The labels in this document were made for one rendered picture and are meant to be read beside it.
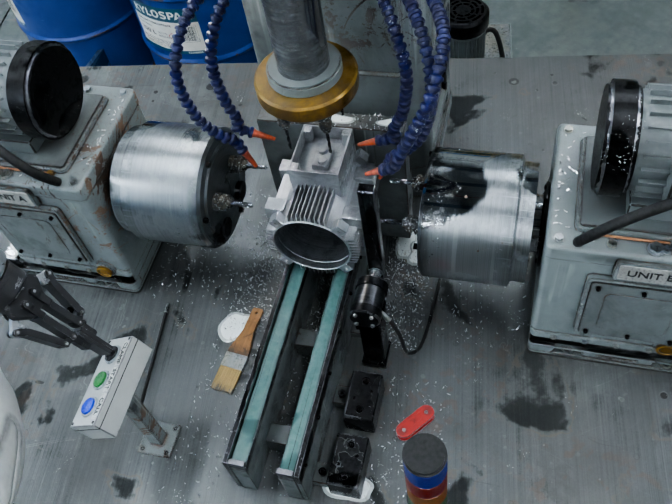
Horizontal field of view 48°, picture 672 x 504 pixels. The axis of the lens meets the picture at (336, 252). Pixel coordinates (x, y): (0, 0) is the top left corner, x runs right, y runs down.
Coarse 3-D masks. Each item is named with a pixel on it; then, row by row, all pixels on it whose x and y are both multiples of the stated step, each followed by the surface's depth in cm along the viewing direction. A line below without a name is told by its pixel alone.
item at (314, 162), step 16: (304, 128) 147; (336, 128) 146; (304, 144) 148; (320, 144) 148; (336, 144) 147; (352, 144) 147; (304, 160) 146; (320, 160) 143; (336, 160) 145; (352, 160) 147; (304, 176) 141; (320, 176) 140; (336, 176) 139; (336, 192) 143
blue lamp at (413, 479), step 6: (444, 468) 99; (408, 474) 100; (438, 474) 98; (444, 474) 101; (414, 480) 100; (420, 480) 99; (426, 480) 99; (432, 480) 99; (438, 480) 100; (420, 486) 101; (426, 486) 101; (432, 486) 101
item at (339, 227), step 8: (360, 152) 149; (360, 160) 149; (272, 216) 143; (280, 216) 142; (272, 224) 143; (280, 224) 142; (336, 224) 139; (344, 224) 140; (336, 232) 140; (344, 232) 139; (288, 264) 154; (352, 264) 149
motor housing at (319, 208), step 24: (288, 192) 148; (312, 192) 142; (288, 216) 141; (312, 216) 140; (336, 216) 142; (288, 240) 152; (312, 240) 156; (336, 240) 155; (360, 240) 144; (312, 264) 153; (336, 264) 151
